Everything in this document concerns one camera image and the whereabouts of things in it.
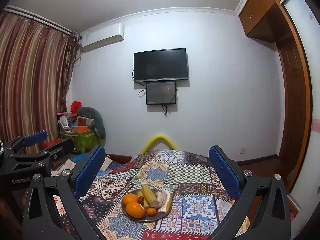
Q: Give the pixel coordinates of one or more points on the peeled pink pomelo segment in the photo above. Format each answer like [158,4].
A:
[160,198]

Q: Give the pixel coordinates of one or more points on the striped brown curtain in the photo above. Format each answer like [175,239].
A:
[36,68]

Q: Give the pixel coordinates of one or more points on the red box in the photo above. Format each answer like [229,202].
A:
[50,143]

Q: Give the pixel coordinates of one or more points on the colourful patchwork bedspread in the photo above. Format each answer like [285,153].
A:
[199,200]

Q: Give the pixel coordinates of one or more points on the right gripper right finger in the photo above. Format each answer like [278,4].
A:
[228,171]

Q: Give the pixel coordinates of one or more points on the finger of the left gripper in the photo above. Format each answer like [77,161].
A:
[60,150]
[34,139]

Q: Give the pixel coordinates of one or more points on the medium mandarin orange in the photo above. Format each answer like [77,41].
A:
[128,198]

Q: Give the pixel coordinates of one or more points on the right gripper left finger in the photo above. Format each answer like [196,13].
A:
[86,170]

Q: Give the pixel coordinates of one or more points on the black wall television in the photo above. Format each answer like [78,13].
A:
[160,65]

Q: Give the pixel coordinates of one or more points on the white air conditioner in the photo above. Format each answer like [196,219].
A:
[102,37]

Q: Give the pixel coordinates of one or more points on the dark red grape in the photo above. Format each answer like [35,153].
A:
[140,200]

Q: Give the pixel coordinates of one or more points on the large orange with sticker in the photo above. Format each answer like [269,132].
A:
[135,210]

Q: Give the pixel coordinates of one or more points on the small black wall monitor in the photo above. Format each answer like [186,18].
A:
[161,93]

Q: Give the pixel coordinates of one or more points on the yellow curved object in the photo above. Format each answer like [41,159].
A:
[159,139]

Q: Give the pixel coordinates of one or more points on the wooden wardrobe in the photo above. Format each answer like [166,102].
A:
[268,21]

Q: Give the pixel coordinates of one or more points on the purple ceramic plate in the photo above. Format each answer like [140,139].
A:
[146,218]

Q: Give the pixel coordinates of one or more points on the small mandarin orange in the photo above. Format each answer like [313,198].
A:
[151,211]

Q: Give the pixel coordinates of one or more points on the green storage bag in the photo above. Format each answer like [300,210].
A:
[84,141]

